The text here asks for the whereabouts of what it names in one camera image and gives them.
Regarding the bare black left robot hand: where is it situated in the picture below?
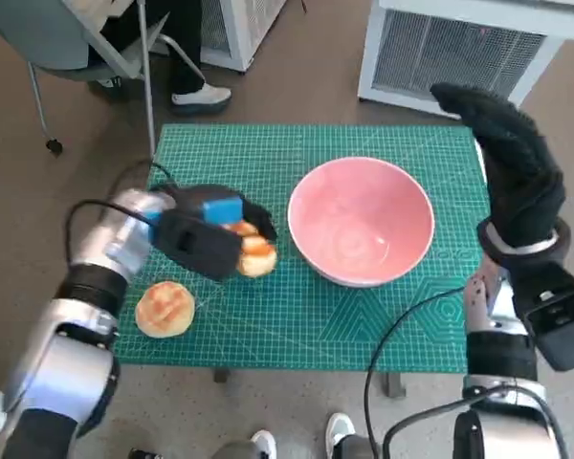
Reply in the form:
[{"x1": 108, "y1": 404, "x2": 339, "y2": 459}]
[{"x1": 165, "y1": 184, "x2": 278, "y2": 243}]

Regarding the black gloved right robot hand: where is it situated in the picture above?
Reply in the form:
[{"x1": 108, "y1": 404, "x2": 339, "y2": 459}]
[{"x1": 430, "y1": 81, "x2": 567, "y2": 250}]

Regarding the long orange bread loaf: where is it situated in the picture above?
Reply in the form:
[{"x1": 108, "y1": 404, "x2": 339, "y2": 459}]
[{"x1": 222, "y1": 220, "x2": 278, "y2": 278}]

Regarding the round pale bread bun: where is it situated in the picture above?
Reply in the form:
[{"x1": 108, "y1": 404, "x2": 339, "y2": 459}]
[{"x1": 135, "y1": 280, "x2": 196, "y2": 339}]

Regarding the pink bowl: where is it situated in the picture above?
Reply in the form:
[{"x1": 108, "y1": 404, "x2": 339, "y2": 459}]
[{"x1": 287, "y1": 158, "x2": 435, "y2": 289}]

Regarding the green cutting mat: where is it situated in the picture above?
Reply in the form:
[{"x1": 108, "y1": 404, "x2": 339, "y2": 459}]
[{"x1": 109, "y1": 123, "x2": 492, "y2": 374}]

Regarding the large white grille cabinet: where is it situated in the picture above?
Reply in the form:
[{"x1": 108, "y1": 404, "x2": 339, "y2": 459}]
[{"x1": 357, "y1": 0, "x2": 574, "y2": 119}]

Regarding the seated person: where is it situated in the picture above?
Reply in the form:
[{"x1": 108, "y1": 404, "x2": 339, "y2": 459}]
[{"x1": 71, "y1": 0, "x2": 233, "y2": 117}]

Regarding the small white grille cabinet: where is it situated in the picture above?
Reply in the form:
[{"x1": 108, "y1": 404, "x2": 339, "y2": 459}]
[{"x1": 198, "y1": 0, "x2": 288, "y2": 74}]

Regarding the grey chair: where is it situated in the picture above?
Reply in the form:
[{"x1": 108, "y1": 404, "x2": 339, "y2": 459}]
[{"x1": 0, "y1": 0, "x2": 207, "y2": 157}]

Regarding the standing person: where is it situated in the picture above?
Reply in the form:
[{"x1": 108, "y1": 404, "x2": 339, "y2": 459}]
[{"x1": 128, "y1": 413, "x2": 384, "y2": 459}]

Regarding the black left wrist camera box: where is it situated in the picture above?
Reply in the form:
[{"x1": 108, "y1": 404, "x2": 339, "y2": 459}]
[{"x1": 153, "y1": 208, "x2": 244, "y2": 282}]

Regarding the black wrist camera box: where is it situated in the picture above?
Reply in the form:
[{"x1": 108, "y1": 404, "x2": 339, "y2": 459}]
[
  {"x1": 509, "y1": 264, "x2": 574, "y2": 373},
  {"x1": 153, "y1": 208, "x2": 244, "y2": 282}
]

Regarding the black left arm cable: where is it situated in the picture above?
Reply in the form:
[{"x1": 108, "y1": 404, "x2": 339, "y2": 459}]
[{"x1": 65, "y1": 160, "x2": 186, "y2": 262}]

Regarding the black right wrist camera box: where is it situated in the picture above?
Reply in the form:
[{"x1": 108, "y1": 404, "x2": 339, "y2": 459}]
[{"x1": 509, "y1": 264, "x2": 574, "y2": 373}]

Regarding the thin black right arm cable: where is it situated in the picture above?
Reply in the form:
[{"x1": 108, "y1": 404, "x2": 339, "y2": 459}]
[{"x1": 363, "y1": 285, "x2": 468, "y2": 459}]

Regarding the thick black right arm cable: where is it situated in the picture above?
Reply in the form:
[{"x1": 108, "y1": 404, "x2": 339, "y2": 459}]
[{"x1": 382, "y1": 385, "x2": 571, "y2": 459}]

